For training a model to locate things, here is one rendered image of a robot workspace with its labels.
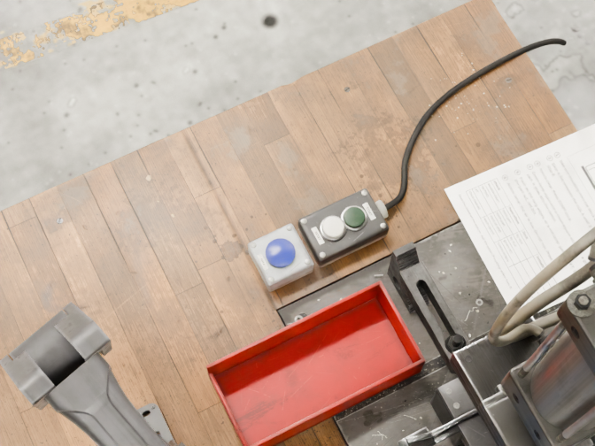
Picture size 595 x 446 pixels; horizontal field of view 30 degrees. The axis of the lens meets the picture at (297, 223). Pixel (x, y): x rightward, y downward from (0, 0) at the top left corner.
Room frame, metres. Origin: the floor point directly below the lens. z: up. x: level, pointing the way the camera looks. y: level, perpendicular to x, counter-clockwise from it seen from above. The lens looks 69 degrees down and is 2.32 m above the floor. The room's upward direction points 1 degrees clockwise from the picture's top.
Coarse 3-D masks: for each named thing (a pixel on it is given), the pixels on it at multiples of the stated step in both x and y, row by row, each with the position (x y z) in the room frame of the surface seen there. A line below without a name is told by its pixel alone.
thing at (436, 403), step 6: (438, 396) 0.29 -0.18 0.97; (432, 402) 0.30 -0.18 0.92; (438, 402) 0.29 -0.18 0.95; (438, 408) 0.29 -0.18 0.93; (444, 408) 0.28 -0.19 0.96; (438, 414) 0.28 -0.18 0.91; (444, 414) 0.28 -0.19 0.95; (450, 414) 0.27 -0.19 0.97; (444, 420) 0.27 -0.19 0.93; (450, 420) 0.27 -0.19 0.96; (450, 438) 0.25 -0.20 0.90; (456, 438) 0.25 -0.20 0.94; (462, 438) 0.24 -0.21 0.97; (456, 444) 0.24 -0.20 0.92
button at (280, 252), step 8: (280, 240) 0.51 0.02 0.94; (272, 248) 0.50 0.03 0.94; (280, 248) 0.50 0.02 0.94; (288, 248) 0.50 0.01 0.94; (272, 256) 0.48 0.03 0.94; (280, 256) 0.48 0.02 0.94; (288, 256) 0.48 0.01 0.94; (272, 264) 0.47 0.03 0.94; (280, 264) 0.47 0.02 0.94; (288, 264) 0.47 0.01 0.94
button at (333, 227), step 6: (324, 222) 0.53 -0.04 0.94; (330, 222) 0.53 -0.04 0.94; (336, 222) 0.53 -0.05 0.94; (342, 222) 0.53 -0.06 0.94; (324, 228) 0.52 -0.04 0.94; (330, 228) 0.52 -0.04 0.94; (336, 228) 0.52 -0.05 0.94; (342, 228) 0.52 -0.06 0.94; (324, 234) 0.52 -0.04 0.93; (330, 234) 0.52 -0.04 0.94; (336, 234) 0.52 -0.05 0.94
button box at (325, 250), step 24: (528, 48) 0.82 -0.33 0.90; (480, 72) 0.78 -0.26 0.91; (408, 144) 0.66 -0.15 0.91; (360, 192) 0.58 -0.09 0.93; (312, 216) 0.54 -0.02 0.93; (336, 216) 0.54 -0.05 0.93; (384, 216) 0.55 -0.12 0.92; (312, 240) 0.51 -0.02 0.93; (336, 240) 0.51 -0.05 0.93; (360, 240) 0.51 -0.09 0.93
